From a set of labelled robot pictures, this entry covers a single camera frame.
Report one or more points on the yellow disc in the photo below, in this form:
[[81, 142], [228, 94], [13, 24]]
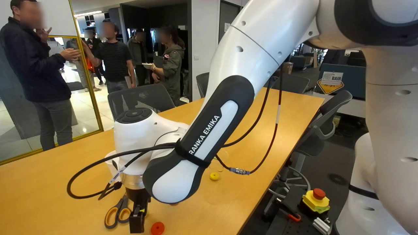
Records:
[[214, 175]]

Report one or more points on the yellow partition post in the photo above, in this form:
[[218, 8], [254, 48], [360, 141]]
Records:
[[86, 65]]

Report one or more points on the person in green jacket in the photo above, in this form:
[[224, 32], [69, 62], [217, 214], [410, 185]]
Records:
[[171, 65]]

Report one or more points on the yellow emergency stop red button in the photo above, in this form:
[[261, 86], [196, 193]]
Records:
[[316, 201]]

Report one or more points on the grey office chair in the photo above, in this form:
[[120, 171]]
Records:
[[143, 98], [202, 85]]

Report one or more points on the black office chair with armrest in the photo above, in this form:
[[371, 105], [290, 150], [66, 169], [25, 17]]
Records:
[[324, 115]]

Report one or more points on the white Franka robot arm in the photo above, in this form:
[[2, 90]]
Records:
[[261, 39]]

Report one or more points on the orange disc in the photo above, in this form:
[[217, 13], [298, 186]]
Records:
[[156, 227]]

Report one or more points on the grey metal block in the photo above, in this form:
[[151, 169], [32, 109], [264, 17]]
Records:
[[321, 224]]

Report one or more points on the white yellow sign stand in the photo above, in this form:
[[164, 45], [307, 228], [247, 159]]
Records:
[[331, 79]]

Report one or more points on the brown paper cup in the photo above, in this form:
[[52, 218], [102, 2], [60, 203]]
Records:
[[287, 68]]

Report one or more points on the person in dark t-shirt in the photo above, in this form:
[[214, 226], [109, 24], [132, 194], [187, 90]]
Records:
[[113, 53]]

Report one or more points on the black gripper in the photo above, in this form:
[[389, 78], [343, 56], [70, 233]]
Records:
[[138, 198]]

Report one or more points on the person in grey shirt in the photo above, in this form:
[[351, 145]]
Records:
[[138, 52]]

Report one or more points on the person in black jacket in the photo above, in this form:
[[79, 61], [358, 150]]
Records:
[[36, 69]]

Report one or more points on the black orange bar clamp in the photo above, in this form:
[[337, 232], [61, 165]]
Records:
[[292, 215]]

